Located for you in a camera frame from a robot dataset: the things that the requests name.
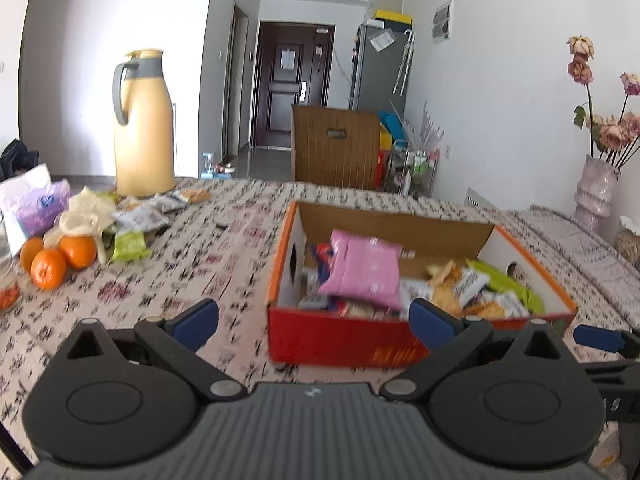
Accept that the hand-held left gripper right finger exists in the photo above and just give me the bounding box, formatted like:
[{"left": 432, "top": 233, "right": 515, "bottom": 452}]
[{"left": 382, "top": 299, "right": 576, "bottom": 403}]

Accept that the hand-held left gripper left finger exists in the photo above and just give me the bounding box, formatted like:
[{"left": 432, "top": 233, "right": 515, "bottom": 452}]
[{"left": 52, "top": 299, "right": 248, "bottom": 403}]

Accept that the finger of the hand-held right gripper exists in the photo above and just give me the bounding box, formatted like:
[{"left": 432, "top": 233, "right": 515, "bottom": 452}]
[{"left": 573, "top": 325, "right": 626, "bottom": 359}]

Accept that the white printed snack packet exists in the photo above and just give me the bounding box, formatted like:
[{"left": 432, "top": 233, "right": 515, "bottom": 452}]
[{"left": 400, "top": 280, "right": 431, "bottom": 307}]

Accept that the white green snack packet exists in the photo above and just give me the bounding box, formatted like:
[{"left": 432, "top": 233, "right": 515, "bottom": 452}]
[{"left": 456, "top": 267, "right": 492, "bottom": 307}]

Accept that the bright green snack packet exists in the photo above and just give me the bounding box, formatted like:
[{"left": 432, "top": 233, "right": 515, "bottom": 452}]
[{"left": 466, "top": 259, "right": 545, "bottom": 313}]

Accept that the large pink snack packet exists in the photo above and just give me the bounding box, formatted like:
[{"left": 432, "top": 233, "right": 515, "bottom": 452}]
[{"left": 318, "top": 230, "right": 404, "bottom": 311}]

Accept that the red cardboard box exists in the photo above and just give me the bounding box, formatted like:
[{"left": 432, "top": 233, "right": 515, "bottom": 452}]
[{"left": 266, "top": 201, "right": 579, "bottom": 368}]

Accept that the large red white snack bag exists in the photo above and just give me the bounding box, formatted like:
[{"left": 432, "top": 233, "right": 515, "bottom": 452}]
[{"left": 306, "top": 242, "right": 337, "bottom": 286}]

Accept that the grey patterned runner cloth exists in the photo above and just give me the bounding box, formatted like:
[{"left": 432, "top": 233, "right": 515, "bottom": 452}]
[{"left": 515, "top": 205, "right": 640, "bottom": 331}]

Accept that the silver snack packet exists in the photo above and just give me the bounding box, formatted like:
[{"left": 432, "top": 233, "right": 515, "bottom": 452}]
[{"left": 150, "top": 192, "right": 191, "bottom": 213}]

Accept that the pink ribbed vase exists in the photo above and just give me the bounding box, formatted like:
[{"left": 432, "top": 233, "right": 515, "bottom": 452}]
[{"left": 574, "top": 154, "right": 622, "bottom": 233}]

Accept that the metal storage rack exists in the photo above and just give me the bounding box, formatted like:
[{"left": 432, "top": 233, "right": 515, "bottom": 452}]
[{"left": 385, "top": 142, "right": 441, "bottom": 196}]

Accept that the cream rubber glove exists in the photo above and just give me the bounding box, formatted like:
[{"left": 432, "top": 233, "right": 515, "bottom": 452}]
[{"left": 44, "top": 186, "right": 119, "bottom": 267}]

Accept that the pet water fountain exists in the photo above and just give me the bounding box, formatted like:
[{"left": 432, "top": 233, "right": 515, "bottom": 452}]
[{"left": 200, "top": 152, "right": 236, "bottom": 179}]

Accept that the yellow thermos jug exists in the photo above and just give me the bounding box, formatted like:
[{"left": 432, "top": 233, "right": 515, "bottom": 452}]
[{"left": 112, "top": 49, "right": 177, "bottom": 198}]

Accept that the wooden chair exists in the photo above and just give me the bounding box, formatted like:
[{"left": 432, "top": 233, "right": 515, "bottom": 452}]
[{"left": 291, "top": 105, "right": 382, "bottom": 192}]

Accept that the clear glass cup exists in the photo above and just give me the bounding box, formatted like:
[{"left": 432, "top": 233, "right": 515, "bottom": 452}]
[{"left": 0, "top": 210, "right": 22, "bottom": 311}]

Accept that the purple white tissue pack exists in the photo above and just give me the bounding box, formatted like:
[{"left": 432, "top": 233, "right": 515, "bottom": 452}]
[{"left": 0, "top": 164, "right": 72, "bottom": 241}]

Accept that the pale purple dried grass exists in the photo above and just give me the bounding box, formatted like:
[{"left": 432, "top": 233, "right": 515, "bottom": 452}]
[{"left": 405, "top": 100, "right": 446, "bottom": 148}]

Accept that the dried rose bouquet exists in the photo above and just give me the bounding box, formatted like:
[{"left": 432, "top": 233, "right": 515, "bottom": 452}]
[{"left": 566, "top": 35, "right": 640, "bottom": 170}]

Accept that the dark brown entrance door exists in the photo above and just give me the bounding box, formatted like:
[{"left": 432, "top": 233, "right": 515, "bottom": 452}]
[{"left": 250, "top": 21, "right": 336, "bottom": 150}]

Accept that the grey side door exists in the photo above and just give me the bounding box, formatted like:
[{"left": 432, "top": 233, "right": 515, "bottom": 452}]
[{"left": 225, "top": 4, "right": 251, "bottom": 153}]

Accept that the black folding chair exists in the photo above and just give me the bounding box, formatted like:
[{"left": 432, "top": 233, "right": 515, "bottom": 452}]
[{"left": 0, "top": 139, "right": 40, "bottom": 182}]

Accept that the grey refrigerator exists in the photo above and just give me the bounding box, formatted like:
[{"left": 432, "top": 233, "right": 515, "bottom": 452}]
[{"left": 349, "top": 22, "right": 414, "bottom": 113}]

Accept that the white umbrella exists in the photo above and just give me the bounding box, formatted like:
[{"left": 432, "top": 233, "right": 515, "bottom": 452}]
[{"left": 392, "top": 29, "right": 416, "bottom": 96}]

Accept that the yellow box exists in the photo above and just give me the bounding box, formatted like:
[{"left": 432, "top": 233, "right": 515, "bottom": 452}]
[{"left": 375, "top": 8, "right": 414, "bottom": 26}]

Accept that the white wall panel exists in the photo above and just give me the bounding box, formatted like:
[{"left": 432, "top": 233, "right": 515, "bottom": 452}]
[{"left": 431, "top": 0, "right": 455, "bottom": 43}]

